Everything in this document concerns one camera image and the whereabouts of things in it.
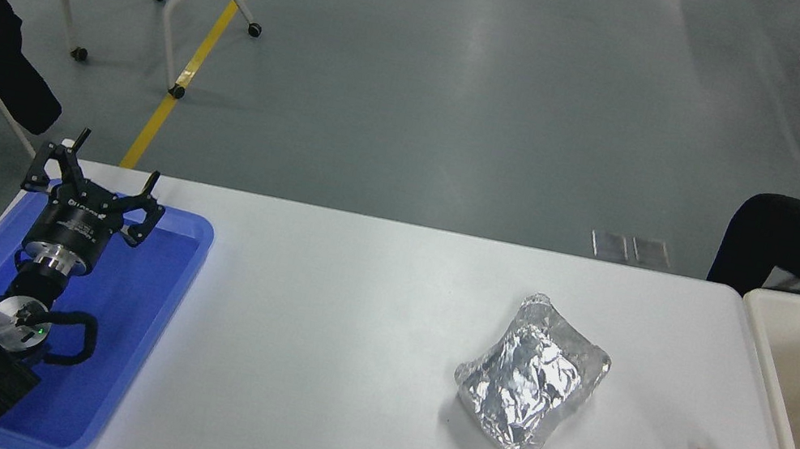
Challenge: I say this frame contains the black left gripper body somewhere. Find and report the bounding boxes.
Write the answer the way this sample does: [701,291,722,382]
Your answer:
[23,181,129,267]

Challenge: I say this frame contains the crumpled foil tray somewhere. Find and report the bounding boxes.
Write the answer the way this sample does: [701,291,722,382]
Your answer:
[441,280,622,449]

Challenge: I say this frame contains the silver floor plate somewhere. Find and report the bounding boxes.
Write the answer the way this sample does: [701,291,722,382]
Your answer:
[629,234,674,270]
[588,229,633,263]

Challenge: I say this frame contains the blue plastic tray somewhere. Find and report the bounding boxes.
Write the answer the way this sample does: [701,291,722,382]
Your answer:
[0,177,218,449]

